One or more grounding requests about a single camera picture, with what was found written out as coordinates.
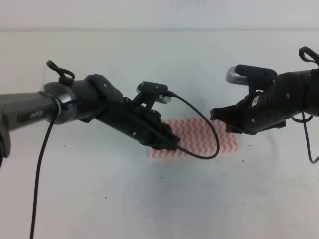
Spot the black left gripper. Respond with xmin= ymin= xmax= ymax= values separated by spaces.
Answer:
xmin=96 ymin=100 xmax=181 ymax=151

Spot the black left camera cable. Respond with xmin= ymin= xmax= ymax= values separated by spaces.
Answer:
xmin=29 ymin=91 xmax=220 ymax=239

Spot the pink white striped towel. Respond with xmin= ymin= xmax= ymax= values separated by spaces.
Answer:
xmin=165 ymin=117 xmax=239 ymax=156

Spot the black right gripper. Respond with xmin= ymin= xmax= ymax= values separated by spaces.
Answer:
xmin=210 ymin=92 xmax=292 ymax=135

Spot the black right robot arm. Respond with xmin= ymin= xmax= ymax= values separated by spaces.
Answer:
xmin=210 ymin=65 xmax=319 ymax=135

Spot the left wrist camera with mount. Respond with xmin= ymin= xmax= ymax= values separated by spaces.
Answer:
xmin=133 ymin=81 xmax=171 ymax=111

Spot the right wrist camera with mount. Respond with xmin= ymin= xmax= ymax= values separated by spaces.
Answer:
xmin=226 ymin=65 xmax=278 ymax=94

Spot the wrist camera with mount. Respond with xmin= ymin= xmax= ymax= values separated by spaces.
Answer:
xmin=226 ymin=65 xmax=278 ymax=94
xmin=133 ymin=81 xmax=171 ymax=111

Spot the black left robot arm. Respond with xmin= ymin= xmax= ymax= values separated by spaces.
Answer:
xmin=0 ymin=74 xmax=180 ymax=159

